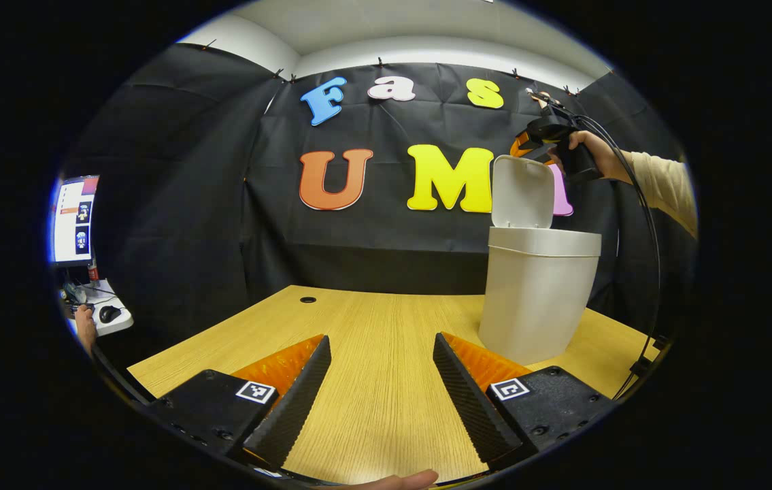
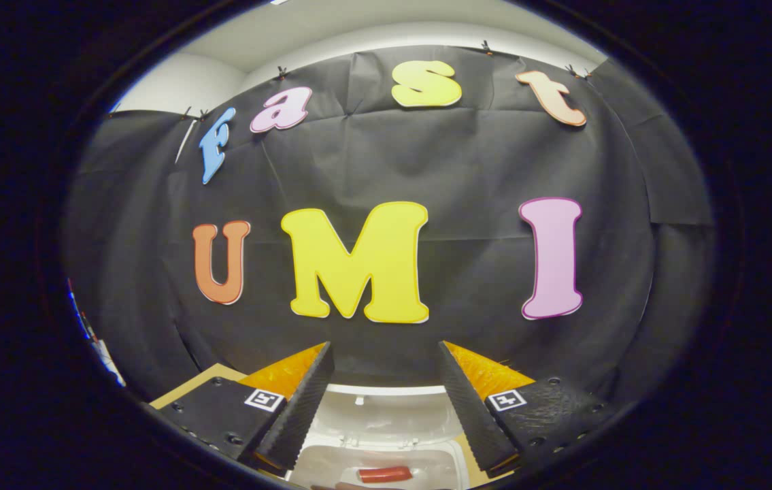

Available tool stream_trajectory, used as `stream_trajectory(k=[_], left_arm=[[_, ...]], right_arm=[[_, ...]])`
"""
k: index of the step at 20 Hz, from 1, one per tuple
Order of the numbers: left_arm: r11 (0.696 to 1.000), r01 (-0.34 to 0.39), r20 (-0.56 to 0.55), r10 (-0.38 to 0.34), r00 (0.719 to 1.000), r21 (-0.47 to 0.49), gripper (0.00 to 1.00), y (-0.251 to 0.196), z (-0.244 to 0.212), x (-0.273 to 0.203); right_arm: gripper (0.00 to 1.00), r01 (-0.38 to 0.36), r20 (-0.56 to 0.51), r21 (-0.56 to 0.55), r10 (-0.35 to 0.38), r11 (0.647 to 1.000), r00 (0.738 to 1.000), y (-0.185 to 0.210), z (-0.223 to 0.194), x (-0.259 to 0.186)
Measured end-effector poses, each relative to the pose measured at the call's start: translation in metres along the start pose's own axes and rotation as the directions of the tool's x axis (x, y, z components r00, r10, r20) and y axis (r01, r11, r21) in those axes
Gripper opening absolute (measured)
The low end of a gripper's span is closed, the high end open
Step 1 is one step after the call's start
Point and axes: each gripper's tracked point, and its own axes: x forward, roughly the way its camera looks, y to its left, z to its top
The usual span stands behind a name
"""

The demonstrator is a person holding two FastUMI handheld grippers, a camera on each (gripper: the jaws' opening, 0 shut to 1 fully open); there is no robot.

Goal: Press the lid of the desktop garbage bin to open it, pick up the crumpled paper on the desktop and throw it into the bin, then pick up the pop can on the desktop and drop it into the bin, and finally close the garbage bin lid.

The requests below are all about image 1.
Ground white desktop garbage bin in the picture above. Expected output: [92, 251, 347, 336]
[477, 154, 603, 366]

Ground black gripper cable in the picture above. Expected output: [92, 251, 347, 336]
[525, 87, 673, 402]

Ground computer monitor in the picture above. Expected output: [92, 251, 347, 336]
[51, 175, 101, 266]

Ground white side desk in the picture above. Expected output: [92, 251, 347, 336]
[59, 279, 135, 338]

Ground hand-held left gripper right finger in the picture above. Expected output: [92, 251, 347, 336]
[432, 331, 618, 470]

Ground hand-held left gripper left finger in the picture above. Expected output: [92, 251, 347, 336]
[148, 333, 332, 472]

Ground black backdrop cloth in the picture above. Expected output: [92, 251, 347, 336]
[56, 42, 699, 355]

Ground wooden desktop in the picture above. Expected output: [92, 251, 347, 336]
[126, 284, 662, 485]

